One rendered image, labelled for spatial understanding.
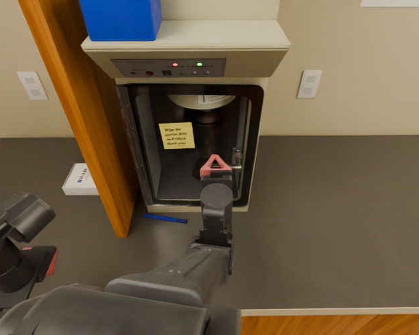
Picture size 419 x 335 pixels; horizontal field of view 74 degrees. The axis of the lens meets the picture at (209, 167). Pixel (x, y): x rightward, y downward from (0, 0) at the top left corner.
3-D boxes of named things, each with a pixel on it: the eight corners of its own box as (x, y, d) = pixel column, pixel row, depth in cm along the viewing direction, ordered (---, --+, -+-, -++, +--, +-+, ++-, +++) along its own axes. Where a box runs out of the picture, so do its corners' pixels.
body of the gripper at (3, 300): (51, 254, 53) (34, 232, 48) (27, 310, 46) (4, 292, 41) (16, 254, 53) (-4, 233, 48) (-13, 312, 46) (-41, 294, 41)
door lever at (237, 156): (205, 158, 72) (205, 151, 70) (242, 159, 71) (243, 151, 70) (204, 173, 68) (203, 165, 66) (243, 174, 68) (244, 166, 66)
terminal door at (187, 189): (147, 203, 86) (118, 82, 58) (247, 205, 86) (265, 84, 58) (147, 205, 86) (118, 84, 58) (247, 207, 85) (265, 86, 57)
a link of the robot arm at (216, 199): (184, 272, 51) (231, 278, 49) (177, 237, 43) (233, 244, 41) (197, 217, 59) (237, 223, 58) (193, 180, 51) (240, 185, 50)
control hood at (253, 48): (112, 73, 57) (98, 20, 50) (270, 72, 58) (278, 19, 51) (96, 102, 49) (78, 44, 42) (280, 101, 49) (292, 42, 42)
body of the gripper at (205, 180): (231, 173, 59) (234, 200, 54) (229, 203, 66) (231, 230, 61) (200, 173, 59) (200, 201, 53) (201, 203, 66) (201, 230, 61)
